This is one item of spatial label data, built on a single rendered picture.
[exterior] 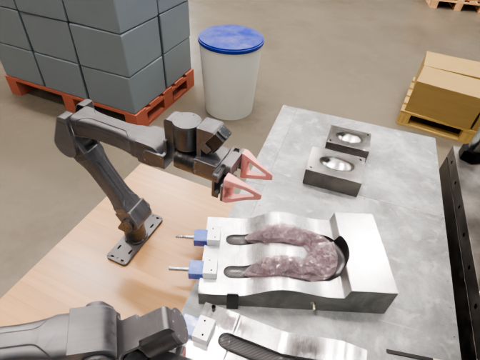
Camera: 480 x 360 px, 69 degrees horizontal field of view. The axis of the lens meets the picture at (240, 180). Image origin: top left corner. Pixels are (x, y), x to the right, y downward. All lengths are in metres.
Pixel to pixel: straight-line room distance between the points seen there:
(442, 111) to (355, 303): 2.54
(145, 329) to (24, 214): 2.01
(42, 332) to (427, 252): 1.06
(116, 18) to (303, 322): 2.13
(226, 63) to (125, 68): 0.73
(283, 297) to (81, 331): 0.54
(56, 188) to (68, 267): 1.52
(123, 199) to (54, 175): 1.76
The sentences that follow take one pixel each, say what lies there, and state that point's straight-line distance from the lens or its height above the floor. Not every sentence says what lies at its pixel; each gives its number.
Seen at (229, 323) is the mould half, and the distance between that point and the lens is 0.87.
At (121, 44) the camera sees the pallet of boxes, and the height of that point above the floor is 0.71.
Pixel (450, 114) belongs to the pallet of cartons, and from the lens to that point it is 3.35.
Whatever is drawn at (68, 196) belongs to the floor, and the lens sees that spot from 2.53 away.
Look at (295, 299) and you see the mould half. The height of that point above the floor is 0.85.
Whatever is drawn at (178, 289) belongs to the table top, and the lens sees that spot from 1.02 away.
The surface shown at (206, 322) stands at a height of 0.92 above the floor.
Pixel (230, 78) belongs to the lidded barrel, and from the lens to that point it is 2.82.
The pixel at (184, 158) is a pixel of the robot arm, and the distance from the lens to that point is 0.73.
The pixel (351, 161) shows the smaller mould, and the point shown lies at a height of 0.87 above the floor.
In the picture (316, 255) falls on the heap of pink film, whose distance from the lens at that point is 0.99.
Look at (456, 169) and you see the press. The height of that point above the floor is 0.78.
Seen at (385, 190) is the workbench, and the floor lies 0.80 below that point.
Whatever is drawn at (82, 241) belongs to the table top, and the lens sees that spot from 1.18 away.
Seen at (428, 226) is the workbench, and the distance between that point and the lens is 1.34.
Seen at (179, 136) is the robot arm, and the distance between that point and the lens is 0.69.
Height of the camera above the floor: 1.68
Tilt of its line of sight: 43 degrees down
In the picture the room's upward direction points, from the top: 4 degrees clockwise
